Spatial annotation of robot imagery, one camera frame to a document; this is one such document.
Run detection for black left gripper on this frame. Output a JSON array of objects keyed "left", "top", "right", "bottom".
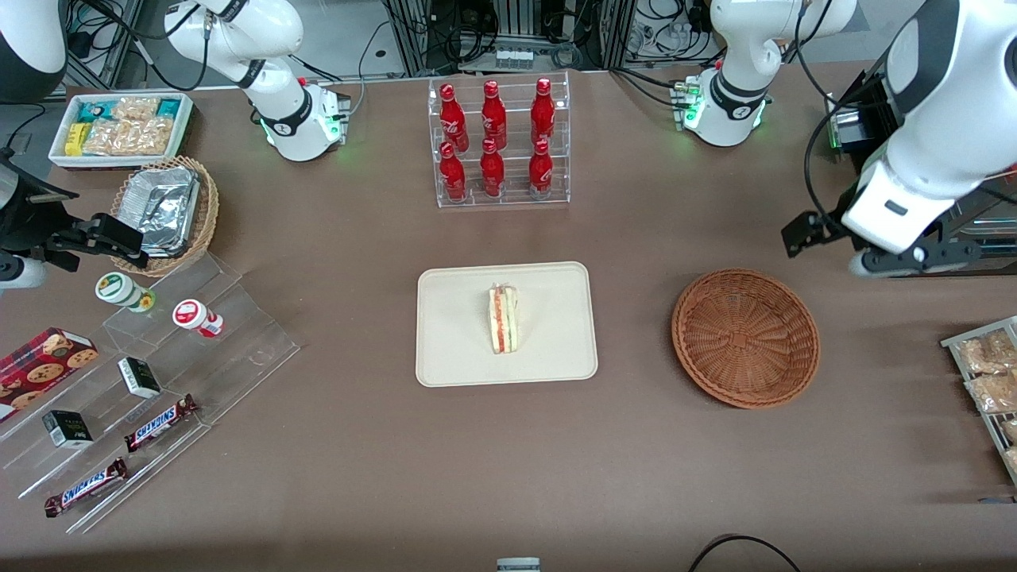
[{"left": 783, "top": 203, "right": 855, "bottom": 259}]

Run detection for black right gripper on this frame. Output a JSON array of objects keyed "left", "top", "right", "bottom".
[{"left": 0, "top": 203, "right": 150, "bottom": 271}]

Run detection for triangle sandwich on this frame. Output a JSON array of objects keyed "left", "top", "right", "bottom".
[{"left": 487, "top": 284, "right": 519, "bottom": 355}]

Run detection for brown wicker basket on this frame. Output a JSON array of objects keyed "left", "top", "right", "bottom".
[{"left": 671, "top": 269, "right": 821, "bottom": 410}]

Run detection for light wicker basket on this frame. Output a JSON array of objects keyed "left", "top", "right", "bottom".
[{"left": 111, "top": 156, "right": 220, "bottom": 277}]

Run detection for cream rectangular tray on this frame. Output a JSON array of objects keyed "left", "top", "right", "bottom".
[{"left": 416, "top": 262, "right": 598, "bottom": 388}]

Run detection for green-lid sunflower cup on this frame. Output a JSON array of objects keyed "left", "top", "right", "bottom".
[{"left": 95, "top": 272, "right": 157, "bottom": 313}]

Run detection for silver foil container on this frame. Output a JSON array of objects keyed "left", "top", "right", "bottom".
[{"left": 123, "top": 167, "right": 200, "bottom": 259}]

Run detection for white snack bin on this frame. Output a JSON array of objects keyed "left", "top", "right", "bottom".
[{"left": 49, "top": 93, "right": 194, "bottom": 170}]

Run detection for clear cracker packet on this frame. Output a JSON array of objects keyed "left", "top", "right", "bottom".
[
  {"left": 123, "top": 118, "right": 174, "bottom": 156},
  {"left": 83, "top": 119, "right": 128, "bottom": 156},
  {"left": 113, "top": 97, "right": 160, "bottom": 122}
]

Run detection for black food warmer machine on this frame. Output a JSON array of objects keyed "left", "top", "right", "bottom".
[{"left": 826, "top": 70, "right": 1017, "bottom": 279}]

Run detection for red-lid white cup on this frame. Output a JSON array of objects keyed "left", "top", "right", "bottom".
[{"left": 172, "top": 299, "right": 225, "bottom": 339}]

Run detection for red tartan cookie box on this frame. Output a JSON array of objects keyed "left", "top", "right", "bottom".
[{"left": 0, "top": 327, "right": 99, "bottom": 423}]

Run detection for small black carton box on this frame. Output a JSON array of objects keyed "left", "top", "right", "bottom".
[
  {"left": 41, "top": 410, "right": 95, "bottom": 450},
  {"left": 118, "top": 357, "right": 162, "bottom": 400}
]

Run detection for clear acrylic tiered shelf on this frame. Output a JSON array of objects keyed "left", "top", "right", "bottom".
[{"left": 0, "top": 253, "right": 301, "bottom": 535}]

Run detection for grey metal snack rack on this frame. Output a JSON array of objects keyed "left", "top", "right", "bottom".
[{"left": 942, "top": 316, "right": 1017, "bottom": 487}]

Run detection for Snickers chocolate bar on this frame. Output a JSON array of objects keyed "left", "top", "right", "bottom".
[
  {"left": 123, "top": 394, "right": 199, "bottom": 454},
  {"left": 44, "top": 458, "right": 130, "bottom": 519}
]

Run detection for clear fried snack packet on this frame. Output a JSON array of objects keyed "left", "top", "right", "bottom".
[
  {"left": 965, "top": 372, "right": 1017, "bottom": 414},
  {"left": 957, "top": 332, "right": 1017, "bottom": 374}
]

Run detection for red cola bottle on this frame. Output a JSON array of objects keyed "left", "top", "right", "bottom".
[
  {"left": 439, "top": 83, "right": 470, "bottom": 153},
  {"left": 479, "top": 138, "right": 506, "bottom": 197},
  {"left": 528, "top": 139, "right": 555, "bottom": 199},
  {"left": 481, "top": 79, "right": 508, "bottom": 150},
  {"left": 531, "top": 77, "right": 556, "bottom": 145},
  {"left": 439, "top": 141, "right": 467, "bottom": 201}
]

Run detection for clear acrylic bottle rack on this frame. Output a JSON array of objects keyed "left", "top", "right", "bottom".
[{"left": 427, "top": 71, "right": 571, "bottom": 209}]

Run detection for metal equipment rack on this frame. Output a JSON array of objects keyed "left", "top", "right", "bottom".
[{"left": 381, "top": 0, "right": 636, "bottom": 74}]

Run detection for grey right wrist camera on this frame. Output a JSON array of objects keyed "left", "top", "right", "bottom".
[{"left": 0, "top": 253, "right": 46, "bottom": 292}]

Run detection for black cable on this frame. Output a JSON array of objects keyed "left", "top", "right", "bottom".
[{"left": 687, "top": 534, "right": 803, "bottom": 572}]

